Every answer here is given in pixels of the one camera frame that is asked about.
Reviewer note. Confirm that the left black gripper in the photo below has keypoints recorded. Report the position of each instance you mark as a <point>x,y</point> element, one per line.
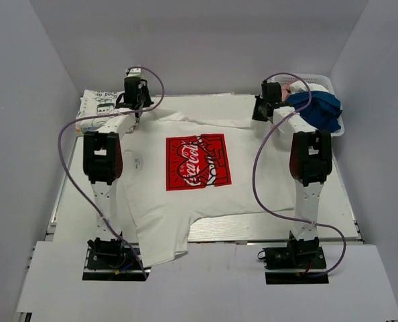
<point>144,87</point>

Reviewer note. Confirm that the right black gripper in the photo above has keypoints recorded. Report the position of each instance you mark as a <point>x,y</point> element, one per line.
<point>256,115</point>

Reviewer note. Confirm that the plain white t-shirt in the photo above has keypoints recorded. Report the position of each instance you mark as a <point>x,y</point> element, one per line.
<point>299,87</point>

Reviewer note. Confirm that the blue t-shirt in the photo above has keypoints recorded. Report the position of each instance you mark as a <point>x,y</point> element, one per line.
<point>323,111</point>

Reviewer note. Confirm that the white t-shirt red print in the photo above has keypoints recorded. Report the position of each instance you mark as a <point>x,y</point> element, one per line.
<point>178,170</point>

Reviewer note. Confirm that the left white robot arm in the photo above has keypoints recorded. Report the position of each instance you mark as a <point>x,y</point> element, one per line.
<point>103,161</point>

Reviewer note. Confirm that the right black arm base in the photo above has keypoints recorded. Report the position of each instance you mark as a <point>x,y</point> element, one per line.
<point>282,269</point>

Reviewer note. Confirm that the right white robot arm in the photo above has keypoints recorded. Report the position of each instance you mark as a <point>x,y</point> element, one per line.
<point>310,163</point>

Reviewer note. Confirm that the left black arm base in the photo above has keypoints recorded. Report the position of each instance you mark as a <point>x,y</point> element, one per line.
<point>112,261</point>

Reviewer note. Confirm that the pink cloth in basket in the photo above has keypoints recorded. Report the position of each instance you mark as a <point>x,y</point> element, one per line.
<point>285,92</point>

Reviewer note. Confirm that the white plastic basket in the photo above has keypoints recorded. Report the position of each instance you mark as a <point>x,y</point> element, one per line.
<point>312,78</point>

